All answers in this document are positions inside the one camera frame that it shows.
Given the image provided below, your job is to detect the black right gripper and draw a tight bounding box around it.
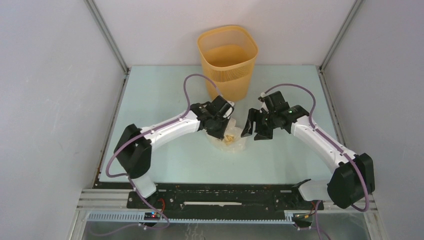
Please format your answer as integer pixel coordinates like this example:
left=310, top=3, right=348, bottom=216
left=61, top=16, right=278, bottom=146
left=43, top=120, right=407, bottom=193
left=240, top=108, right=277, bottom=141

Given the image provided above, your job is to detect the translucent cream trash bag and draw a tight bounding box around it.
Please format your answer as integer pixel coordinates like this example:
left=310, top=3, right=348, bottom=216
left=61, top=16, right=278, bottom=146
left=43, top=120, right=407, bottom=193
left=206, top=117, right=247, bottom=153

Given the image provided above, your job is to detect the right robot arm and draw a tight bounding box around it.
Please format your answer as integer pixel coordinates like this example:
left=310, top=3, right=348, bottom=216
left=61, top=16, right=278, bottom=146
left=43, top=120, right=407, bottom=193
left=241, top=91, right=375, bottom=212

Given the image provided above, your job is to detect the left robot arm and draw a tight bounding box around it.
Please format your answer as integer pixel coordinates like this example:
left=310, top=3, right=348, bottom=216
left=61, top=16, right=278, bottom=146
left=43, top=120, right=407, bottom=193
left=111, top=96, right=235, bottom=208

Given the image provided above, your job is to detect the orange plastic trash bin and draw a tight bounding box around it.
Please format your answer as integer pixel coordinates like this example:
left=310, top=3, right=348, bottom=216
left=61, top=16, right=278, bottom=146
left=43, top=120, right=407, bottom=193
left=197, top=25, right=259, bottom=102

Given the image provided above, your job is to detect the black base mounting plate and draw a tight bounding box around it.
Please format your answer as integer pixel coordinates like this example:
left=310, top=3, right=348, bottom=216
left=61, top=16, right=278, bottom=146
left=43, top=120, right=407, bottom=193
left=126, top=183, right=324, bottom=221

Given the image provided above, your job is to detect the right controller board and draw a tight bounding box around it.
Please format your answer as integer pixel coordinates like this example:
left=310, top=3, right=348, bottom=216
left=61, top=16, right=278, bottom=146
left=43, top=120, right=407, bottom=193
left=292, top=214, right=314, bottom=221

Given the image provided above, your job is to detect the left controller board with LEDs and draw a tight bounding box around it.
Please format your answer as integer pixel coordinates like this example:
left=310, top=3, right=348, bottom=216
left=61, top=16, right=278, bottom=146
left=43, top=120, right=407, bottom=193
left=143, top=212, right=162, bottom=221

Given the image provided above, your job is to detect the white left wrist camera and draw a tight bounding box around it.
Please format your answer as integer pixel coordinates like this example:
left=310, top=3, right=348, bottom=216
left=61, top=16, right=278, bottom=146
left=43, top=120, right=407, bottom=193
left=223, top=101, right=235, bottom=119

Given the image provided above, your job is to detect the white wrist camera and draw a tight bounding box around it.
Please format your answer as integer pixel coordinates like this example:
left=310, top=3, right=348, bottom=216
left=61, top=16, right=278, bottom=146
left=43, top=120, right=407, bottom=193
left=223, top=101, right=235, bottom=119
left=258, top=92, right=268, bottom=112

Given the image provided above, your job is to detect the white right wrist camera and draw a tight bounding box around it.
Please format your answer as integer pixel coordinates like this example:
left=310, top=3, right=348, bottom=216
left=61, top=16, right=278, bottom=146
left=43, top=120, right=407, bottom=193
left=258, top=92, right=268, bottom=112

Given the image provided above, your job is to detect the aluminium frame rail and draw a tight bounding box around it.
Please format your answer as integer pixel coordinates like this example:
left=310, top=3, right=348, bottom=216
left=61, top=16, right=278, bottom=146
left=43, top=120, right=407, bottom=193
left=69, top=65, right=387, bottom=240

